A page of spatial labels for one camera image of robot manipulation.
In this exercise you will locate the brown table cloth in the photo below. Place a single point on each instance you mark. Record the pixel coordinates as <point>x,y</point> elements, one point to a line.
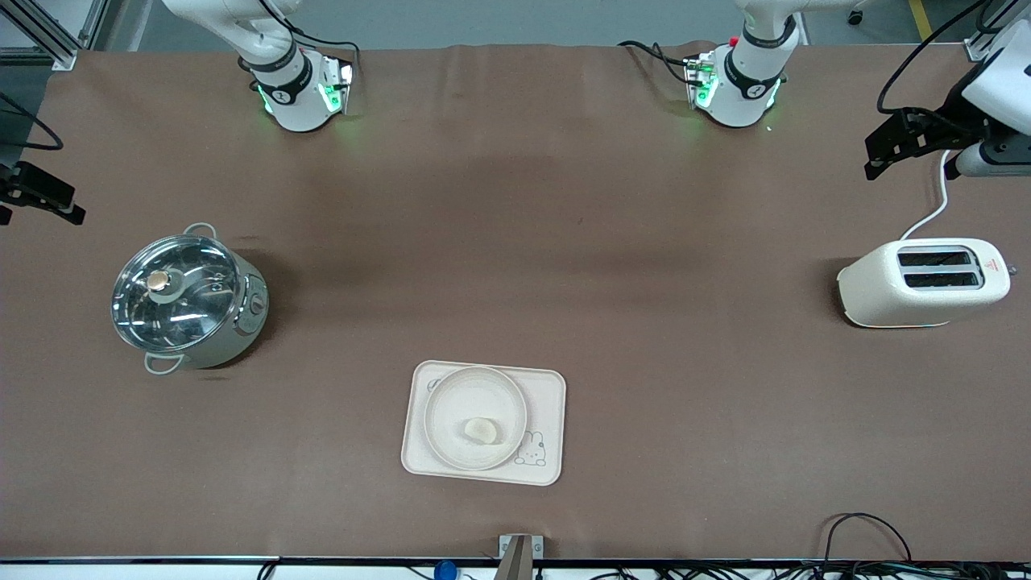
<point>515,201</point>

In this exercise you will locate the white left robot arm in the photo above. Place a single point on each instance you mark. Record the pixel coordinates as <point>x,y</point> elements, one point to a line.
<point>745,80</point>

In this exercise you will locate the beige rabbit print tray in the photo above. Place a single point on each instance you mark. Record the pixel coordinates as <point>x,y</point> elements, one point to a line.
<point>548,403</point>

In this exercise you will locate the aluminium frame profile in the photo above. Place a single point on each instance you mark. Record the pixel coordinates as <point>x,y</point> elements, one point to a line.
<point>48,32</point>
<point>983,40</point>

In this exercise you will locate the steel cooking pot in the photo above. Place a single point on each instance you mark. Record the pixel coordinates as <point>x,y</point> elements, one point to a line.
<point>242,326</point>

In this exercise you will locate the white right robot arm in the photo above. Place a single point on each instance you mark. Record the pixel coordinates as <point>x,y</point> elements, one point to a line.
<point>282,89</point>

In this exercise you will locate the round beige plate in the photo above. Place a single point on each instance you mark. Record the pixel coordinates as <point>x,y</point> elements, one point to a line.
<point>467,395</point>

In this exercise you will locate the small pale bun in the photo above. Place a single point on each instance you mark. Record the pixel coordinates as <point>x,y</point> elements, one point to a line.
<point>482,430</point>

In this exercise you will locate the glass pot lid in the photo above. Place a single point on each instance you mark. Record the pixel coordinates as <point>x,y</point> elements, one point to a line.
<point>173,294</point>

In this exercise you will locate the blue round knob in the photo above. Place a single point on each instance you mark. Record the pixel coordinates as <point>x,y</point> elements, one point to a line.
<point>445,571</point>

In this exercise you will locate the cream two-slot toaster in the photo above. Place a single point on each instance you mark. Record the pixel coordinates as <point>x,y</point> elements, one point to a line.
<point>918,302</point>

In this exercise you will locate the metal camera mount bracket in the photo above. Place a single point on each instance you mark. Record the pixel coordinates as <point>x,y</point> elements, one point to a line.
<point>519,556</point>

